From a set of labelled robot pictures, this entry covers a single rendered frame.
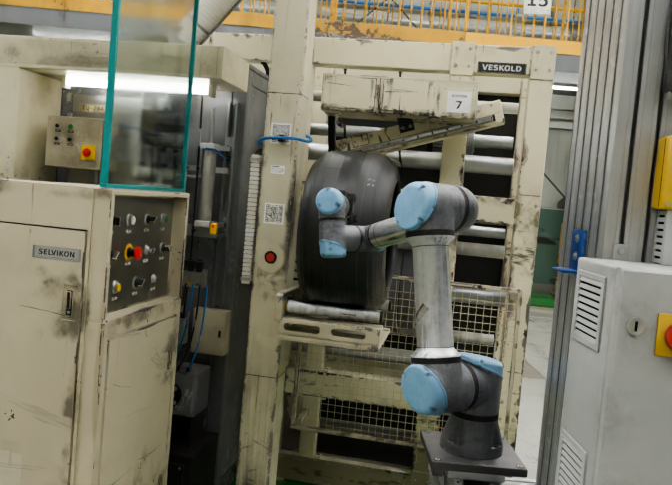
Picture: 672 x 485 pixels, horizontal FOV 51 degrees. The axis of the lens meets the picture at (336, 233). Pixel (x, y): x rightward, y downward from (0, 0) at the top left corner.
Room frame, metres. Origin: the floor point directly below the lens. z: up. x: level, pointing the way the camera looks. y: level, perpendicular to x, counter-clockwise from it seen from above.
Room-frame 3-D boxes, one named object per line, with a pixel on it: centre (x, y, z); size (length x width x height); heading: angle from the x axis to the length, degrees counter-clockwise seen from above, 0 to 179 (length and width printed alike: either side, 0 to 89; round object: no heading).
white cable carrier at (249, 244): (2.59, 0.31, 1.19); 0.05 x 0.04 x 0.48; 170
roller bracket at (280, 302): (2.61, 0.14, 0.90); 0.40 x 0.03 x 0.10; 170
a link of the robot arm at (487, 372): (1.68, -0.37, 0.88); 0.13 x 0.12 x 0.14; 127
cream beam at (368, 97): (2.85, -0.21, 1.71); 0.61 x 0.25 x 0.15; 80
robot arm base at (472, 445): (1.69, -0.38, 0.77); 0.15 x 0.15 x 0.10
